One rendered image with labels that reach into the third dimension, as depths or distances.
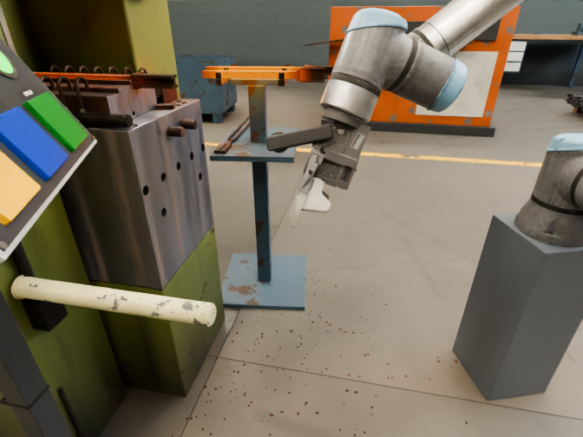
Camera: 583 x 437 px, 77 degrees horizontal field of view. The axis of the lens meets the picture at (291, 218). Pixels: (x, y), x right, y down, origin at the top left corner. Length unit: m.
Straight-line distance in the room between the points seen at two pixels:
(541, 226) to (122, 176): 1.09
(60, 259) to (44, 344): 0.21
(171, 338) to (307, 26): 7.76
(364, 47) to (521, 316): 0.91
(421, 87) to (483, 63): 3.82
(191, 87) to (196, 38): 4.55
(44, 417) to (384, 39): 0.81
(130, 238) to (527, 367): 1.27
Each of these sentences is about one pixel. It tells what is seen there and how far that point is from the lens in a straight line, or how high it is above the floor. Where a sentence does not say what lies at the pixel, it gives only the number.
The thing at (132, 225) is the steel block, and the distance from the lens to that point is 1.01.
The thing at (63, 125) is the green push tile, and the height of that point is 1.00.
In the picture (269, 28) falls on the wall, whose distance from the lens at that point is 8.67.
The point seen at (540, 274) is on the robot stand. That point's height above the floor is 0.53.
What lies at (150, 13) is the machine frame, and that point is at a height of 1.15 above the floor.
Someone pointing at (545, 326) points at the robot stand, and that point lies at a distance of 1.36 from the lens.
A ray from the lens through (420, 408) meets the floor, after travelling 1.42.
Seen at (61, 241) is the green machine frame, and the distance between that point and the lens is 1.06.
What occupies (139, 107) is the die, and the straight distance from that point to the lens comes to 1.04.
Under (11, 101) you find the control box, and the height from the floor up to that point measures 1.05.
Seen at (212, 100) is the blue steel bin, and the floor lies 0.28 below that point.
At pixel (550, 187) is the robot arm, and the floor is 0.74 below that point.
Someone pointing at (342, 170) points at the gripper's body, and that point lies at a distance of 0.62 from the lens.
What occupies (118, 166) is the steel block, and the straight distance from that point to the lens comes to 0.94.
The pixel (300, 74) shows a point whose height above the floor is 0.97.
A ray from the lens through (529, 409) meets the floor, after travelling 1.57.
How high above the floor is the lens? 1.13
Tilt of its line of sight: 29 degrees down
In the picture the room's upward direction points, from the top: straight up
